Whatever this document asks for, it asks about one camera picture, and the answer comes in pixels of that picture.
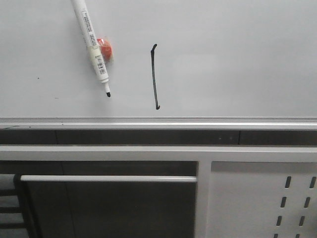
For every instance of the red round magnet with tape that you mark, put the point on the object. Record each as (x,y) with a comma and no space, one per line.
(106,49)

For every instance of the white black-ink whiteboard marker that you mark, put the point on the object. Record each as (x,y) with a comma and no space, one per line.
(93,48)

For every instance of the white metal pegboard stand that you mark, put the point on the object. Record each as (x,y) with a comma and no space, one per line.
(241,191)

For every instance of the black slatted chair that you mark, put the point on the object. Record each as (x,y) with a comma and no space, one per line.
(16,218)

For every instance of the white whiteboard with aluminium frame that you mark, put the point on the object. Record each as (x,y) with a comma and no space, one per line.
(177,64)

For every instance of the white horizontal rail bar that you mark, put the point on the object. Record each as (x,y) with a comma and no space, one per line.
(55,178)

